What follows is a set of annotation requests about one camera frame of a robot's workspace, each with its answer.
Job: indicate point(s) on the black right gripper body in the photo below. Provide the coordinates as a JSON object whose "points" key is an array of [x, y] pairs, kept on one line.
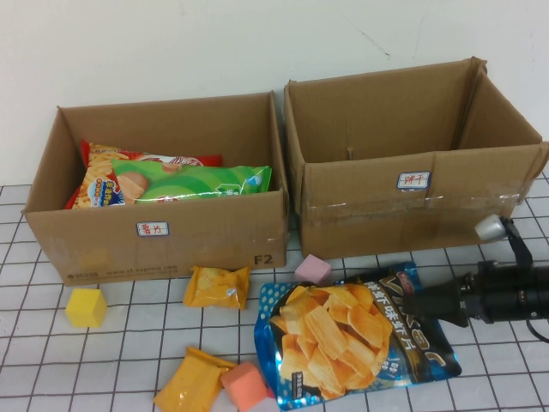
{"points": [[493, 296]]}

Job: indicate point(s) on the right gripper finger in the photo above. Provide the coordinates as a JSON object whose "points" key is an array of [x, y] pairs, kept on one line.
{"points": [[442, 294], [446, 313]]}

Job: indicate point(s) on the blue shrimp chips bag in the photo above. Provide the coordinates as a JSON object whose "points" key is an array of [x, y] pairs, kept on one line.
{"points": [[334, 335]]}

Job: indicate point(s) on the yellow printed snack packet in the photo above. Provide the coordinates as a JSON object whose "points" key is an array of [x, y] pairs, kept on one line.
{"points": [[216, 287]]}

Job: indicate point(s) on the plain orange-yellow snack packet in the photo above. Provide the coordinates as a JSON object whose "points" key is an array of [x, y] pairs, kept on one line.
{"points": [[188, 386]]}

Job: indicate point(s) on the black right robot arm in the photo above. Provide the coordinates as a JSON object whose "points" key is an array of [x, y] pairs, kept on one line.
{"points": [[539, 294]]}

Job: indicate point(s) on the red fries snack bag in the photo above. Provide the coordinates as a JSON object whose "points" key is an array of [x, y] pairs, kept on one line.
{"points": [[96, 180]]}

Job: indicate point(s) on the taped cardboard box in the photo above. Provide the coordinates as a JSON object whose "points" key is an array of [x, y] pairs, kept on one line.
{"points": [[364, 214]]}

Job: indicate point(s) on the light pink foam cube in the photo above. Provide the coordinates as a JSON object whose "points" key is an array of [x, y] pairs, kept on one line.
{"points": [[312, 270]]}

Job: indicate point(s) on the orange foam cube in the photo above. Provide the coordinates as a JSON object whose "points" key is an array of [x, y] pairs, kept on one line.
{"points": [[244, 384]]}

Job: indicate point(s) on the green potato chips bag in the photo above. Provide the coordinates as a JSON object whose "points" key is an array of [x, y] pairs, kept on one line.
{"points": [[193, 182]]}

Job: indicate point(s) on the cardboard box with F2 print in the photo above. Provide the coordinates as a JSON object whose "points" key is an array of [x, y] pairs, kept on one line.
{"points": [[171, 244]]}

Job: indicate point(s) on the yellow foam cube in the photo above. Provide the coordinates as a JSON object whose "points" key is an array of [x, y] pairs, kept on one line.
{"points": [[86, 309]]}

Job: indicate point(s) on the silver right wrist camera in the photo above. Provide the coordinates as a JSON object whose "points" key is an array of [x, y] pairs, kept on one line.
{"points": [[489, 227]]}

